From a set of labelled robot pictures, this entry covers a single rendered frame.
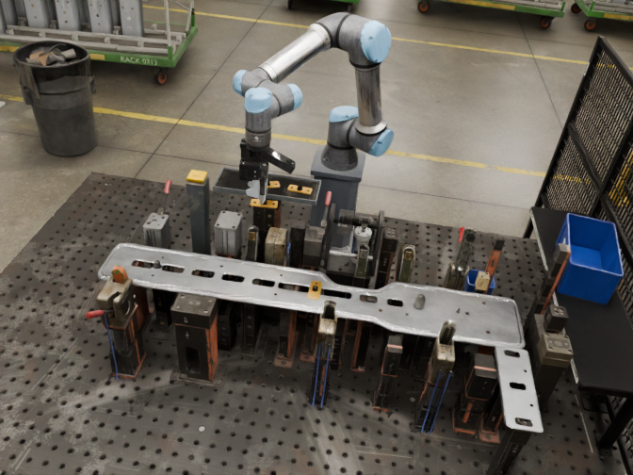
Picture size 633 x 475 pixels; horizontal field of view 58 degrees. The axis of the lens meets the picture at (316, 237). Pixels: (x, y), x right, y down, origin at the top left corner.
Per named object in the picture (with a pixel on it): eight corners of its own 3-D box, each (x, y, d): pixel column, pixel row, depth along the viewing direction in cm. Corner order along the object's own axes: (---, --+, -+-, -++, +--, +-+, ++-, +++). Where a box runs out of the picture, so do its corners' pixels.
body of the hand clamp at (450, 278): (430, 342, 214) (450, 271, 192) (429, 329, 219) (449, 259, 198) (446, 345, 213) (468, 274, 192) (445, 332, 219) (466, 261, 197)
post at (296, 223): (285, 308, 222) (290, 226, 197) (287, 300, 226) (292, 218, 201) (298, 311, 222) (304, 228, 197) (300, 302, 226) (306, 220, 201)
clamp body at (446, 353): (408, 433, 183) (430, 361, 162) (409, 401, 193) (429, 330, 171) (437, 437, 183) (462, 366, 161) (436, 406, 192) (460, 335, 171)
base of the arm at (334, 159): (323, 150, 241) (325, 128, 235) (359, 155, 240) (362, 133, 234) (317, 168, 229) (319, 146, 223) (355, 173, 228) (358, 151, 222)
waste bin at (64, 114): (20, 157, 421) (-7, 60, 376) (57, 124, 463) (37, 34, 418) (85, 167, 417) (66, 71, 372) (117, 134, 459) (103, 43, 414)
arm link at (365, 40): (365, 134, 229) (356, 6, 187) (397, 147, 222) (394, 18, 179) (347, 151, 224) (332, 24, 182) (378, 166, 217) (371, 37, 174)
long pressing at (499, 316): (89, 285, 184) (89, 281, 183) (118, 241, 201) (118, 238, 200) (527, 352, 175) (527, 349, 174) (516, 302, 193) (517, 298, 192)
